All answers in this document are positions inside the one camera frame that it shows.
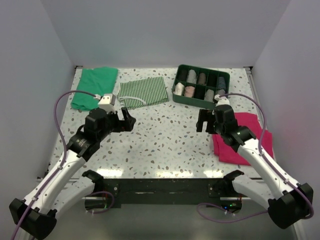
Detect green divided storage tray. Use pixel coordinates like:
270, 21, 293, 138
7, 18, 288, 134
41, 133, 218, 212
171, 64, 231, 110

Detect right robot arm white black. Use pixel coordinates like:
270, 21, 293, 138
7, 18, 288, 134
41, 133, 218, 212
196, 104, 314, 229

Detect pink folded cloth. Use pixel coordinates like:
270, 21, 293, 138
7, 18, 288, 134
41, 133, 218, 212
212, 112, 274, 166

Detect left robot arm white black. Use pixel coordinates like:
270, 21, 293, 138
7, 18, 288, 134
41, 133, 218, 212
9, 107, 136, 240

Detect green folded cloth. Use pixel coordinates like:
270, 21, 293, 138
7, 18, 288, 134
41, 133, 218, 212
71, 67, 119, 112

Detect white pink-trimmed underwear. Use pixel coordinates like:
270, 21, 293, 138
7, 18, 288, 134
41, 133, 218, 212
173, 82, 185, 96

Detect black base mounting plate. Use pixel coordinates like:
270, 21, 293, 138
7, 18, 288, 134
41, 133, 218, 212
83, 177, 251, 210

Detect brown rolled sock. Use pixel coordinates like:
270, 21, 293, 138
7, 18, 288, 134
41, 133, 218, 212
197, 72, 207, 86

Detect beige grey rolled sock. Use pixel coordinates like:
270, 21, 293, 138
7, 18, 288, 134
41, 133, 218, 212
204, 89, 215, 103

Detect pink rolled underwear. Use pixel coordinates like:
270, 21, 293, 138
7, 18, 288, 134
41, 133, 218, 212
184, 86, 195, 98

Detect green white striped underwear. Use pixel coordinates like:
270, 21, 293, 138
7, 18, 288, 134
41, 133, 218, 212
117, 77, 169, 110

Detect blue striped rolled sock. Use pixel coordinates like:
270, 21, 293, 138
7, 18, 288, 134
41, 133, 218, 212
217, 76, 226, 91

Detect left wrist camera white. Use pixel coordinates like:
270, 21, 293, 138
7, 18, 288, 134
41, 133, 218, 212
98, 93, 117, 113

